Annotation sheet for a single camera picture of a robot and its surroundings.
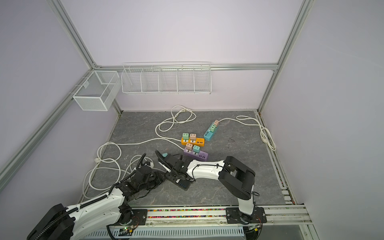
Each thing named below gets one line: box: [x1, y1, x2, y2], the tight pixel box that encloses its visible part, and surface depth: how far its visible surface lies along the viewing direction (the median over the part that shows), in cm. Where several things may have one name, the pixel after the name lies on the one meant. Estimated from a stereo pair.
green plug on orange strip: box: [182, 132, 190, 140], surface depth 100 cm
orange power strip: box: [181, 137, 206, 147], surface depth 101 cm
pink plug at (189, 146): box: [185, 143, 193, 150], surface depth 95 cm
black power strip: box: [175, 178, 191, 191], surface depth 83 cm
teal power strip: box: [203, 121, 219, 141], surface depth 104 cm
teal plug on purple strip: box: [192, 145, 201, 154], surface depth 93 cm
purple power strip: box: [183, 148, 209, 161], surface depth 95 cm
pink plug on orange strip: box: [189, 133, 197, 140], surface depth 99 cm
